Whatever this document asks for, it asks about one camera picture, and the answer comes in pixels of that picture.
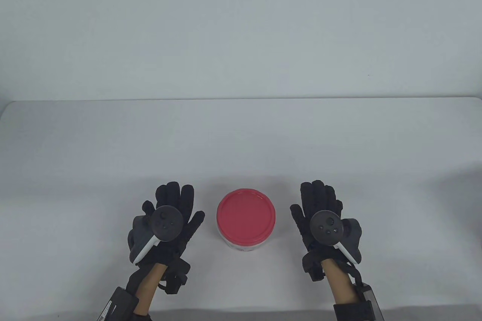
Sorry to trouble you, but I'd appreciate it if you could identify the person's right hand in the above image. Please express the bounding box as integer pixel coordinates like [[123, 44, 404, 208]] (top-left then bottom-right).
[[290, 181, 352, 263]]

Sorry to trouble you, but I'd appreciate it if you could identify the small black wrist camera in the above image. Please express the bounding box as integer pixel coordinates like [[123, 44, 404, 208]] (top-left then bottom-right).
[[302, 249, 326, 281], [158, 259, 191, 294]]

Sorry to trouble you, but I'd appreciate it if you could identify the black box with white label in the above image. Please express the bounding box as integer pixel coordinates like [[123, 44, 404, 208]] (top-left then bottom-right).
[[97, 286, 140, 321]]

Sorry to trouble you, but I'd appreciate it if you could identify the person's right forearm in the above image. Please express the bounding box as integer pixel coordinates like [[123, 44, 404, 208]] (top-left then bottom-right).
[[324, 259, 358, 304]]

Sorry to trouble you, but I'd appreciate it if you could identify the large clear printed food container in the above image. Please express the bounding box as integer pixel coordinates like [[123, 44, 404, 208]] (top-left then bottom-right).
[[218, 223, 275, 253]]

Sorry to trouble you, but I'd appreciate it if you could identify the person's left hand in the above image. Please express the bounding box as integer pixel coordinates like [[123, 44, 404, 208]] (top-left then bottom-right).
[[128, 182, 206, 267]]

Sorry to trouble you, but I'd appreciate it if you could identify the black and white controller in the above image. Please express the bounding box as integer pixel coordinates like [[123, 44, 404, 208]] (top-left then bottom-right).
[[128, 205, 184, 264], [310, 211, 363, 265]]

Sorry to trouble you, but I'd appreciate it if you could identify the large red container lid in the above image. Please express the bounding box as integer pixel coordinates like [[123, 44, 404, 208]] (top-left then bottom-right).
[[217, 188, 276, 245]]

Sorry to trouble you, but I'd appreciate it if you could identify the plain black forearm box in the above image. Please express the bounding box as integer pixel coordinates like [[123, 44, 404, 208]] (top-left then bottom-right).
[[354, 283, 384, 321]]

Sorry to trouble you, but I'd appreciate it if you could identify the thick black looped cable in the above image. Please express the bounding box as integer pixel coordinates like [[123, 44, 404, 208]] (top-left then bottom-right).
[[125, 265, 151, 293]]

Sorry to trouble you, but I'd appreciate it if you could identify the black braided cable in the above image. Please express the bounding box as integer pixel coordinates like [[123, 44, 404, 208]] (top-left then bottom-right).
[[341, 259, 364, 288]]

